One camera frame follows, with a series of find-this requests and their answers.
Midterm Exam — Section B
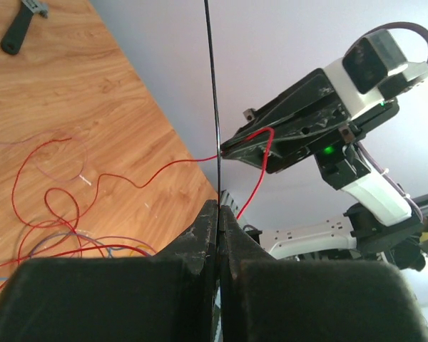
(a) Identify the adjustable wrench black handle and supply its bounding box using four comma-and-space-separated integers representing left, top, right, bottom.
0, 0, 49, 56

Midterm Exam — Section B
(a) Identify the black zip tie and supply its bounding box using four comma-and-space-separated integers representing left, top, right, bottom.
203, 0, 223, 342

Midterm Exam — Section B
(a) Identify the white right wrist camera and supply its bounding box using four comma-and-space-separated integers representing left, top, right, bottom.
323, 24, 428, 120

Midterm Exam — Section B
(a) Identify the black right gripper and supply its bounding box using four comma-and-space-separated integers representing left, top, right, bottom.
220, 68, 399, 174

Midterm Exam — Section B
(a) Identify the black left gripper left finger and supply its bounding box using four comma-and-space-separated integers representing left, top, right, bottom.
0, 200, 218, 341

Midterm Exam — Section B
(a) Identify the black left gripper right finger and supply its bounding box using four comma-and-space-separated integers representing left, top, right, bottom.
218, 207, 428, 342

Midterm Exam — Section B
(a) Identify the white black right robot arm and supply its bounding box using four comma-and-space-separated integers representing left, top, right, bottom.
220, 61, 428, 259

